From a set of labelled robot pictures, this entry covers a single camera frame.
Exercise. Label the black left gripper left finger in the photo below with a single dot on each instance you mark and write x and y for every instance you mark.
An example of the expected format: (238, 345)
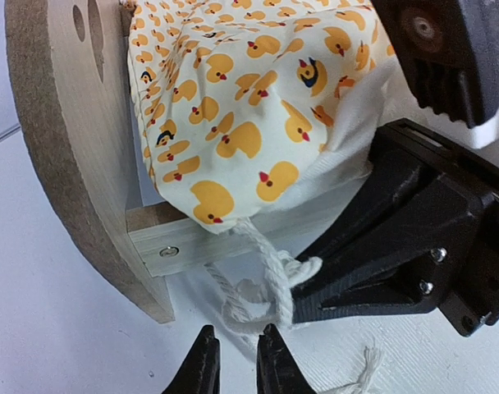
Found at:
(199, 372)

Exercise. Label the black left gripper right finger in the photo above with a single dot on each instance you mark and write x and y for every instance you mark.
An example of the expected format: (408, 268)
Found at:
(276, 369)

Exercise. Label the duck print mattress cushion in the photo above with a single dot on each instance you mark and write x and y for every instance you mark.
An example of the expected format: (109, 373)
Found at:
(247, 107)

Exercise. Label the wooden striped pet bed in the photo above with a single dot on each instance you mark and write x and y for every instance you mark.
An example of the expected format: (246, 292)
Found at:
(69, 73)

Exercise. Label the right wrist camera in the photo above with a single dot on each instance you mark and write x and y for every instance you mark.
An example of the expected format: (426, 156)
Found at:
(449, 54)

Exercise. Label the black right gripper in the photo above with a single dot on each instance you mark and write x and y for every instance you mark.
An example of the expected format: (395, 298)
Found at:
(451, 197)

